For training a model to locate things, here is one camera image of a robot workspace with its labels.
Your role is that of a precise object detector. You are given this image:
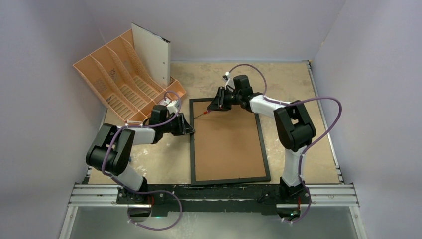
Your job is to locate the white binder board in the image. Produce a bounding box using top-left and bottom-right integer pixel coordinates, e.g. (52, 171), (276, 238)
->
(131, 22), (171, 88)

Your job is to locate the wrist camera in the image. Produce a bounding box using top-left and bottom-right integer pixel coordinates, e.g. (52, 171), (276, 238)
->
(159, 97), (181, 114)
(223, 71), (235, 92)

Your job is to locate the aluminium rail frame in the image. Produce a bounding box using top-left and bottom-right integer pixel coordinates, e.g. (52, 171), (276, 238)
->
(60, 61), (367, 239)

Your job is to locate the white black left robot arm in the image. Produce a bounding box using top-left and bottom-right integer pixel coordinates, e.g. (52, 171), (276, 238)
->
(86, 105), (195, 204)

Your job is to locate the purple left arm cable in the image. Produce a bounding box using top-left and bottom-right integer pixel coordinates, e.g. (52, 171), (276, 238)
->
(100, 91), (184, 232)

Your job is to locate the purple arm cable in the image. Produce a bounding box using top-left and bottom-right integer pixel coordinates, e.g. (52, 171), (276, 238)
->
(227, 64), (343, 224)
(100, 91), (184, 232)

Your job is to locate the red white marker pen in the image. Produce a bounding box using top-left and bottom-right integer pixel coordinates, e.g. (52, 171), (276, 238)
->
(126, 120), (143, 125)

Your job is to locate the peach plastic file organizer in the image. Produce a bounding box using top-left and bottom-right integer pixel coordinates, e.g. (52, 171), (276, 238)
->
(73, 29), (186, 123)

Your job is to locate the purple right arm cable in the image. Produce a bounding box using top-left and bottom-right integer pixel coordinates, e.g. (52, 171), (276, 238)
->
(227, 64), (343, 224)

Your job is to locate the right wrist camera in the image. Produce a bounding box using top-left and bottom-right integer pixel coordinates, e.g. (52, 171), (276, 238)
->
(223, 71), (235, 92)

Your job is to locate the black sunflower photo frame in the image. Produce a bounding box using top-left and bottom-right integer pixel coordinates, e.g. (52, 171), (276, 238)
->
(189, 98), (271, 186)

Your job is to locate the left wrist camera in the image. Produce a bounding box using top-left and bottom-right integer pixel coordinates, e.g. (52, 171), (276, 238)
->
(159, 97), (181, 114)

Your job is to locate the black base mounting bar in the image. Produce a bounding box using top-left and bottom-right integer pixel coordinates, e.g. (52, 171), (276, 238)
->
(116, 184), (311, 218)

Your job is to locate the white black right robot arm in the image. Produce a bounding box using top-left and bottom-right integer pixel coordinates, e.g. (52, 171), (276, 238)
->
(206, 75), (316, 203)

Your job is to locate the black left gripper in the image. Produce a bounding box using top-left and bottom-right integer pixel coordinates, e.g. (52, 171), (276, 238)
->
(161, 113), (194, 136)

